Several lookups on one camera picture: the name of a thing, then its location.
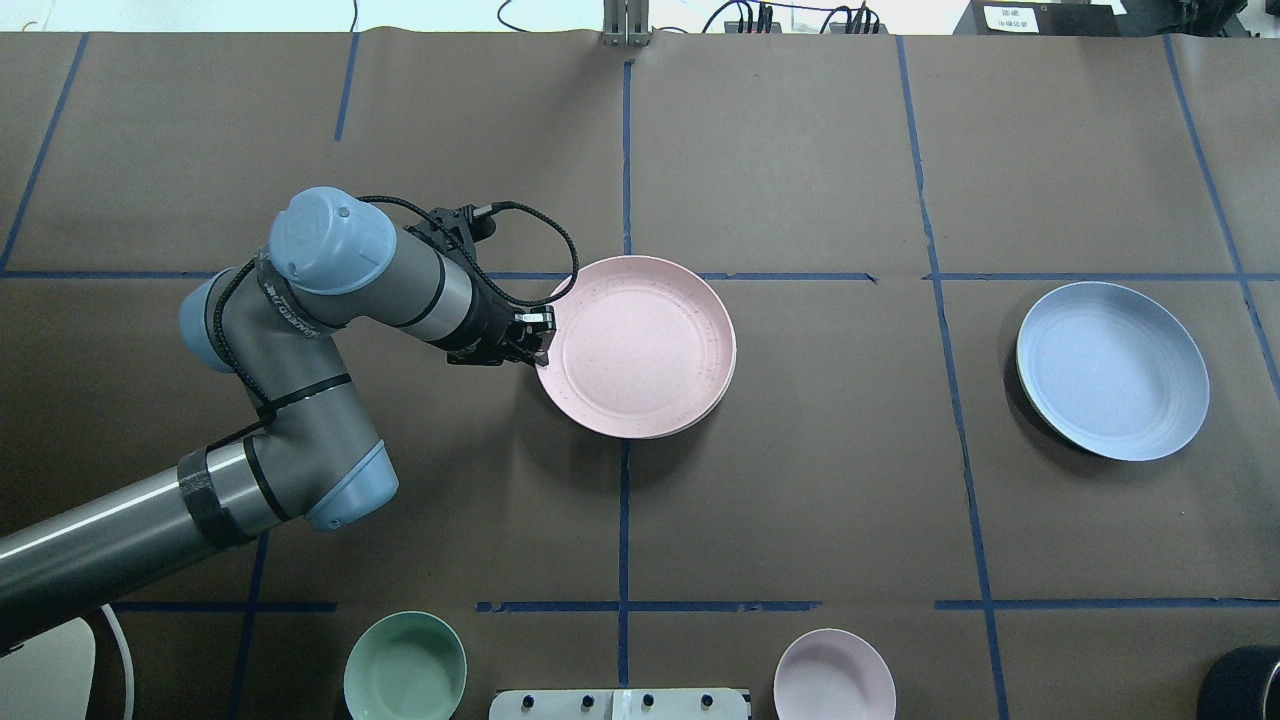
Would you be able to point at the pink plate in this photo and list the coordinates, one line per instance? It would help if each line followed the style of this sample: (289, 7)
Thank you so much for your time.
(644, 348)

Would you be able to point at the blue plate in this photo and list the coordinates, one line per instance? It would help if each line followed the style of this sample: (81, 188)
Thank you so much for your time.
(1112, 371)

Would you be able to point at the cream toaster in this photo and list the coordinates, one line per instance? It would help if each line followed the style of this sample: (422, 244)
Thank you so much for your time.
(82, 669)

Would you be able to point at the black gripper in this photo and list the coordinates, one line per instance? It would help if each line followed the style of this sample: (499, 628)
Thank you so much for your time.
(487, 327)

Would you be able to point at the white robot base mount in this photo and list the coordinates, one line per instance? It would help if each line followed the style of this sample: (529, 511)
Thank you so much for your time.
(623, 703)

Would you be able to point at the aluminium frame post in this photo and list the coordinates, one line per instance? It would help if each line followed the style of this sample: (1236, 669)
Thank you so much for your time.
(626, 23)

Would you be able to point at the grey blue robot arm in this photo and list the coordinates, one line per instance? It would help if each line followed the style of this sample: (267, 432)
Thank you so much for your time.
(313, 452)

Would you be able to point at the black box with label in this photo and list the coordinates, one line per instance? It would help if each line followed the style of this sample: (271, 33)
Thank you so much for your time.
(1037, 18)

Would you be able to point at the pink bowl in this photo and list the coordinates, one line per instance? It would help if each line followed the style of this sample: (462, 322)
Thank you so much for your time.
(833, 674)

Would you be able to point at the dark blue pot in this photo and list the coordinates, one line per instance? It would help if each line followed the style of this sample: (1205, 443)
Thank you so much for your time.
(1242, 684)

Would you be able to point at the green bowl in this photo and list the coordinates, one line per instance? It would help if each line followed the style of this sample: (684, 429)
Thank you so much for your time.
(408, 665)

